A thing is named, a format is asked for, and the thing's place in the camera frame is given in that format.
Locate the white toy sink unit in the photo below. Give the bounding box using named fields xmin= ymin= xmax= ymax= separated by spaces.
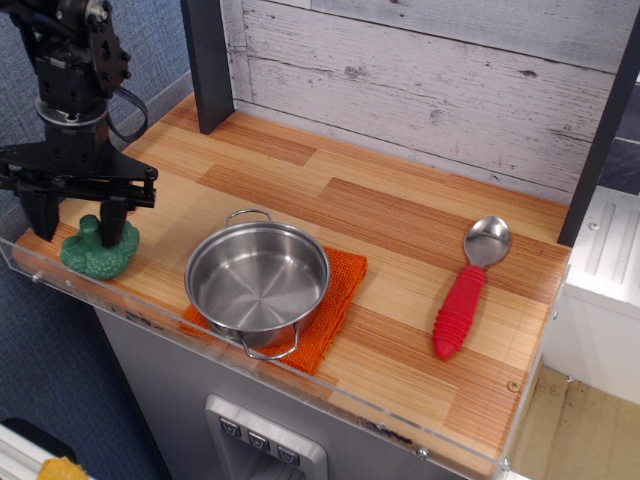
xmin=542 ymin=187 xmax=639 ymax=403

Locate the orange woven cloth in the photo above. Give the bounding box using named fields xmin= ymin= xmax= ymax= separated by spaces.
xmin=180 ymin=247 xmax=367 ymax=374

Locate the green toy broccoli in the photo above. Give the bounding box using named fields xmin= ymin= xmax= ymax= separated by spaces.
xmin=59 ymin=214 xmax=140 ymax=280

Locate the dark left cabinet post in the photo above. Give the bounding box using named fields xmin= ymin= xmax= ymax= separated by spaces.
xmin=180 ymin=0 xmax=235 ymax=134

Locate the silver dispenser button panel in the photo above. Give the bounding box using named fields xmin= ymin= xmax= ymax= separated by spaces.
xmin=205 ymin=394 xmax=329 ymax=479

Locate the yellow object at corner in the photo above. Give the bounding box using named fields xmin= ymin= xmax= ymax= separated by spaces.
xmin=36 ymin=457 xmax=89 ymax=480

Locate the dark cabinet post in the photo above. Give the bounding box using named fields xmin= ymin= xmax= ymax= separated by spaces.
xmin=180 ymin=0 xmax=235 ymax=134
xmin=557 ymin=13 xmax=639 ymax=247

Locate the grey toy cabinet front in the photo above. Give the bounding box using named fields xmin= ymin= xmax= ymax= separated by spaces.
xmin=93 ymin=305 xmax=466 ymax=480

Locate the stainless steel pan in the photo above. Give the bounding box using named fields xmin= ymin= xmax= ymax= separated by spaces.
xmin=184 ymin=209 xmax=331 ymax=361

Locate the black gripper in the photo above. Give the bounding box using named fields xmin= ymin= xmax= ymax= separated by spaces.
xmin=1 ymin=107 xmax=158 ymax=248

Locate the dark right cabinet post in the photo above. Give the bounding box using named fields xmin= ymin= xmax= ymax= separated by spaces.
xmin=557 ymin=13 xmax=639 ymax=247

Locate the red handled metal spoon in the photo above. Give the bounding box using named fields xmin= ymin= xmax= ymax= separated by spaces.
xmin=432 ymin=216 xmax=511 ymax=360

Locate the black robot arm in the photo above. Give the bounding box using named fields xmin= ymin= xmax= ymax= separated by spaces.
xmin=1 ymin=1 xmax=158 ymax=248

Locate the clear acrylic edge guard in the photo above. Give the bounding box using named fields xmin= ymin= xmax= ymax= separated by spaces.
xmin=9 ymin=75 xmax=569 ymax=479

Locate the black flat ribbon cable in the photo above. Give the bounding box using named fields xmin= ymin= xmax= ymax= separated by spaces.
xmin=105 ymin=84 xmax=150 ymax=144

